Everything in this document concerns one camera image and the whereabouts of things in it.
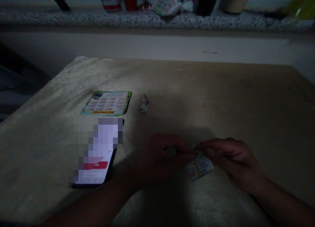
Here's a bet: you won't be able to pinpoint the person's right hand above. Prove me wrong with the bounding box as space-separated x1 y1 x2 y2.
194 137 264 188

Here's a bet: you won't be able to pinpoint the person's left hand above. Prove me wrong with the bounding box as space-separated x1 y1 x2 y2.
133 133 195 188

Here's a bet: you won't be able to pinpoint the person's left thumb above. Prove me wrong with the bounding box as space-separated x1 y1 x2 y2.
170 152 195 172

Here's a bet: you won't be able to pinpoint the person's right thumb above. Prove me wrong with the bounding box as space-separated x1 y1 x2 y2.
197 144 223 163

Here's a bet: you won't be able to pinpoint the person's right fingers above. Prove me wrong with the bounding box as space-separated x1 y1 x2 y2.
196 137 246 161

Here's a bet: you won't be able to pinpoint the person's left fingers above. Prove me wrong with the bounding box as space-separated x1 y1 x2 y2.
157 133 194 155

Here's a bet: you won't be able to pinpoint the printed paper piece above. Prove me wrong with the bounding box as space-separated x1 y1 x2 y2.
186 149 214 182

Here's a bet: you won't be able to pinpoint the beige table cloth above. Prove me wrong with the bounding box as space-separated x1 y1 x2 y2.
0 56 315 227

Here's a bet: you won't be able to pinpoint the small folded paper shape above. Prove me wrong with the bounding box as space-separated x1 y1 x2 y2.
139 93 150 113

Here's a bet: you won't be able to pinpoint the black smartphone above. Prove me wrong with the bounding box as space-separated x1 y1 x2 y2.
71 118 125 189

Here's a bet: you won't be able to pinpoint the stack of printed paper sheets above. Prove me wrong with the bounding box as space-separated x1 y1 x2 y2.
79 90 132 115

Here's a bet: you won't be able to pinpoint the granite ledge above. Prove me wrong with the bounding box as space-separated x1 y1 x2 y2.
0 8 315 32

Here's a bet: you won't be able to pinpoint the crumpled printed paper packet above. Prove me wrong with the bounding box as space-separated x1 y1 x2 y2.
152 0 184 17

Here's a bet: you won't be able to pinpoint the pink small trinket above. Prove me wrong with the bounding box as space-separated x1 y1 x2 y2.
139 0 153 11

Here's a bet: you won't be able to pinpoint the dark cup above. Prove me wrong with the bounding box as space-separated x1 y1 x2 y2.
196 0 220 17

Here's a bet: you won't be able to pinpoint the cream cylindrical container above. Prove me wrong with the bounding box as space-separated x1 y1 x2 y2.
220 0 253 15

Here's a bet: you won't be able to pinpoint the red bottle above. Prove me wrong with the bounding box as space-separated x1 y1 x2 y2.
121 0 139 11

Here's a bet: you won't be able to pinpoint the red and white can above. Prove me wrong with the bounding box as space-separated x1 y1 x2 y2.
98 0 122 13

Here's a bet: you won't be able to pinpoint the yellow green bag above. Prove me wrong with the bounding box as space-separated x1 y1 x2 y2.
280 0 315 21

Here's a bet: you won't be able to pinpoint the dark slanted stick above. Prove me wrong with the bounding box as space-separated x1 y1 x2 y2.
48 0 71 11

